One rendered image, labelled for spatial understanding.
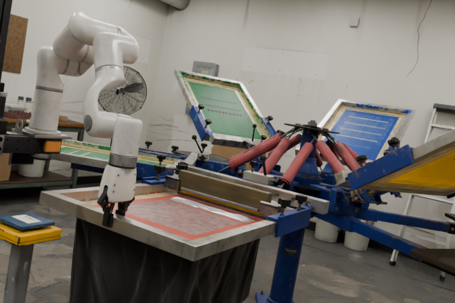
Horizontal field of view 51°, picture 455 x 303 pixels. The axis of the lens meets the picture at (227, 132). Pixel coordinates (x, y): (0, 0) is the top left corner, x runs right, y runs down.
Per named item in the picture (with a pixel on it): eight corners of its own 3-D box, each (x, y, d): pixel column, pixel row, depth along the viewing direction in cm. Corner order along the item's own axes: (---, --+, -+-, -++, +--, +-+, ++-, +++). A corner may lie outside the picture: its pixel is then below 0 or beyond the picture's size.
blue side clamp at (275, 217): (277, 237, 158) (280, 217, 157) (263, 233, 160) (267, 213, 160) (309, 226, 184) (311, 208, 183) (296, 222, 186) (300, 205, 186)
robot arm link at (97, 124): (114, 79, 147) (120, 143, 141) (75, 72, 138) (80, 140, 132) (129, 67, 142) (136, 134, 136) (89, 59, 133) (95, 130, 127)
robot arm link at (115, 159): (126, 151, 138) (124, 161, 138) (104, 151, 130) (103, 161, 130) (146, 157, 134) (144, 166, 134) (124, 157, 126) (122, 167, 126)
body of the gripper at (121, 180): (125, 158, 138) (119, 195, 138) (99, 158, 129) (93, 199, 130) (145, 164, 134) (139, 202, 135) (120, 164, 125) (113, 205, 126)
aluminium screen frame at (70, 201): (193, 262, 116) (196, 247, 116) (38, 203, 145) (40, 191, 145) (307, 222, 184) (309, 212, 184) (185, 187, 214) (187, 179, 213)
